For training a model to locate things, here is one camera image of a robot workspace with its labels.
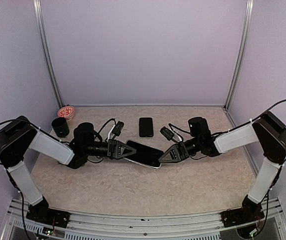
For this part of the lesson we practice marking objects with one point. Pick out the black cup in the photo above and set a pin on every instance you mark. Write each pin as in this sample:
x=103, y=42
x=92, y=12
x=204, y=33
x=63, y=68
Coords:
x=60, y=127

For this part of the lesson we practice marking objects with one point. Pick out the black phone with silver edge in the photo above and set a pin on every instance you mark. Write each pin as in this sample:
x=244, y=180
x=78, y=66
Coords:
x=146, y=127

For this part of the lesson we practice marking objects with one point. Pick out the left aluminium frame post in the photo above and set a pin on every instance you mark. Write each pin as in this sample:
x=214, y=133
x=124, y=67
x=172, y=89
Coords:
x=46, y=53

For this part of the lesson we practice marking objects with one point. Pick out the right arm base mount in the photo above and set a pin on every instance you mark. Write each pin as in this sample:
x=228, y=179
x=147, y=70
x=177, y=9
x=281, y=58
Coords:
x=234, y=217

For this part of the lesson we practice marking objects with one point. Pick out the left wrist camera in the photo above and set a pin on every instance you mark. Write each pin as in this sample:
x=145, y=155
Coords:
x=118, y=128

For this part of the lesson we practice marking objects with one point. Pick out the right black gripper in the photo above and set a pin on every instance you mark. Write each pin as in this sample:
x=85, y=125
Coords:
x=177, y=151

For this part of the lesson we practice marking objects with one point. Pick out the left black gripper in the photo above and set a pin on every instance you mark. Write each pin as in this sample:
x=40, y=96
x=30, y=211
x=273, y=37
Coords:
x=114, y=149

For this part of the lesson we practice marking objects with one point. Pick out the right aluminium frame post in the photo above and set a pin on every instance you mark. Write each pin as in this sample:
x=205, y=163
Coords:
x=241, y=53

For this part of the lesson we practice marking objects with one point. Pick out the aluminium frame post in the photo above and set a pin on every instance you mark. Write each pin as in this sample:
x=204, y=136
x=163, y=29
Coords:
x=46, y=53
x=241, y=53

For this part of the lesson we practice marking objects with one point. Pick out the red white patterned bowl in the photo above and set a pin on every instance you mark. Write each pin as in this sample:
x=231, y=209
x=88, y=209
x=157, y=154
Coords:
x=66, y=112

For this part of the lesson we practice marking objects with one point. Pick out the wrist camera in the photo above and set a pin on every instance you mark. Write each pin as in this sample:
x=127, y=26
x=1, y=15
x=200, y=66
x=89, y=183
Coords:
x=118, y=128
x=167, y=133

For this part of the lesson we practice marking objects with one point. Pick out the front aluminium rail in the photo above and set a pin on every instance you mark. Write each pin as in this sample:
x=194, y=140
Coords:
x=199, y=226

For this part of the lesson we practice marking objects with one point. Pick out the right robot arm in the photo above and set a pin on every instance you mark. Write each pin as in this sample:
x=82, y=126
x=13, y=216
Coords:
x=267, y=130

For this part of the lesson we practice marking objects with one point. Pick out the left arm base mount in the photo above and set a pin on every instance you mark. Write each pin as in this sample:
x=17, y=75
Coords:
x=51, y=217

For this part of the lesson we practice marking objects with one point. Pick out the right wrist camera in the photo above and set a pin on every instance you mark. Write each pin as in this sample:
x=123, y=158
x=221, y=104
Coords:
x=167, y=133

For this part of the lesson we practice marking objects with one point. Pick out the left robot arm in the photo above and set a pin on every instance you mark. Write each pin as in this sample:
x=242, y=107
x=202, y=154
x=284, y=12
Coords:
x=19, y=135

